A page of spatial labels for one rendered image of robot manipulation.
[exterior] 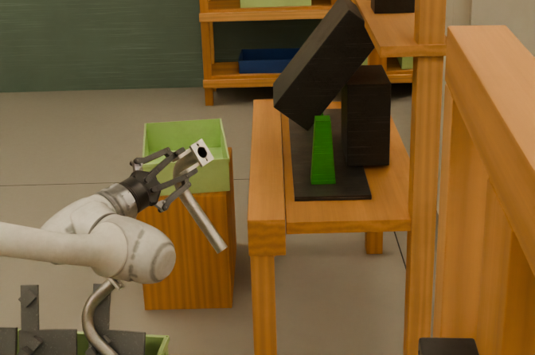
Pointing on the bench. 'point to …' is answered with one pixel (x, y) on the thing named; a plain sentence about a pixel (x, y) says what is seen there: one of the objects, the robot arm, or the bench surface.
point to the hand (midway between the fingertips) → (189, 159)
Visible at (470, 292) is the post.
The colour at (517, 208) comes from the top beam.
